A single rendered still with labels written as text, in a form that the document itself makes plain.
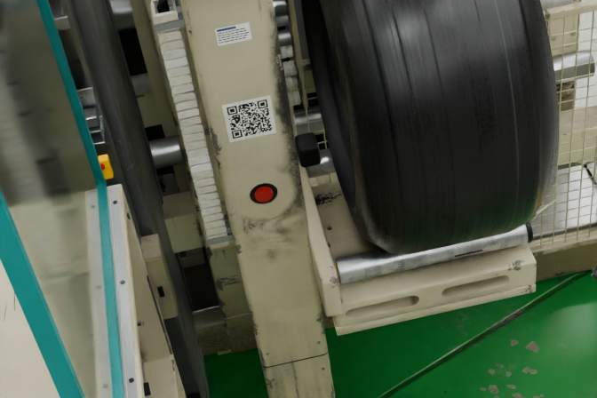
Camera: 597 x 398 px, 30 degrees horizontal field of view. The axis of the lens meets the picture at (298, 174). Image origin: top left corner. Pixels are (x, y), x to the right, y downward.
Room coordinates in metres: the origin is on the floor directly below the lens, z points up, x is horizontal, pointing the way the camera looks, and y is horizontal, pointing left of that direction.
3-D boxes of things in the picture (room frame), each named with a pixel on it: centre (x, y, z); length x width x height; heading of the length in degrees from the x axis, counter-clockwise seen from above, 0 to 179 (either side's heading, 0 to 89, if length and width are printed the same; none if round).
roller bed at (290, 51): (1.81, 0.06, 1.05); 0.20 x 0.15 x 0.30; 95
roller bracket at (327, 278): (1.43, -0.01, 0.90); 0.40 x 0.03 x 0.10; 5
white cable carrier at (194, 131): (1.37, 0.15, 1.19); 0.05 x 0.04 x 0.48; 5
